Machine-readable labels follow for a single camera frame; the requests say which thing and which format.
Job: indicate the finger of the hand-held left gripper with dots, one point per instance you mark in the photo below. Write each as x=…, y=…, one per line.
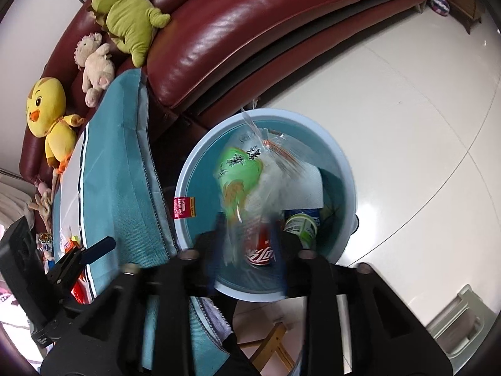
x=100, y=248

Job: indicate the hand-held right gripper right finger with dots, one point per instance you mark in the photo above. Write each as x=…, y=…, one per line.
x=281, y=258

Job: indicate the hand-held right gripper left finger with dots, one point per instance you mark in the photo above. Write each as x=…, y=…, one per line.
x=218, y=254

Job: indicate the red soda can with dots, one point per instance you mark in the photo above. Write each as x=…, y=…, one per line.
x=260, y=252

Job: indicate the white can with green lid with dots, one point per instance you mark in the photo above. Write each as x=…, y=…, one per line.
x=299, y=227

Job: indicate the red plastic wrapper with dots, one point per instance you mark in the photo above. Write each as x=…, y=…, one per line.
x=80, y=290

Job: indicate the white paper towel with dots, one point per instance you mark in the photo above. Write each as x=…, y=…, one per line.
x=309, y=188

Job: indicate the blue plastic bin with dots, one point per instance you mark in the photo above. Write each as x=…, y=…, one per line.
x=336, y=203

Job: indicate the clear bag of green snack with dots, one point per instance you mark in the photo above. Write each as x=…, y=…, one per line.
x=235, y=168

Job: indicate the orange snack packet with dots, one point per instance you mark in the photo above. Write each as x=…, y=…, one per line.
x=68, y=243

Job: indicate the colourful candy bag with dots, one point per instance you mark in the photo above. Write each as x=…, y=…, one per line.
x=44, y=243

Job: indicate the beige rabbit plush toy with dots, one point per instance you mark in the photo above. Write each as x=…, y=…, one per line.
x=41, y=203

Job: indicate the white cloth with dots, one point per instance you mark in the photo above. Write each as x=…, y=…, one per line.
x=11, y=196

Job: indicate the teal and grey tablecloth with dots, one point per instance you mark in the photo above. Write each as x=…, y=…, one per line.
x=117, y=164

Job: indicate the yellow chick plush toy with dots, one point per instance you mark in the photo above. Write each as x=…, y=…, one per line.
x=43, y=105

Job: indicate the beige lamb plush toy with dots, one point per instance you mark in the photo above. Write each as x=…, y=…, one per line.
x=96, y=66

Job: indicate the pale plastic crate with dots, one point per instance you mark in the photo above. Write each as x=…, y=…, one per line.
x=458, y=321

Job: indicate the dark red leather sofa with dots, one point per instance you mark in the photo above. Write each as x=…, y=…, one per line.
x=235, y=39

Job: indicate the green dinosaur plush toy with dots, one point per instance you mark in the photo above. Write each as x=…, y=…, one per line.
x=129, y=19

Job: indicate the purple striped ball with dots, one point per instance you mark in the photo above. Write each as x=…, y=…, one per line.
x=440, y=4

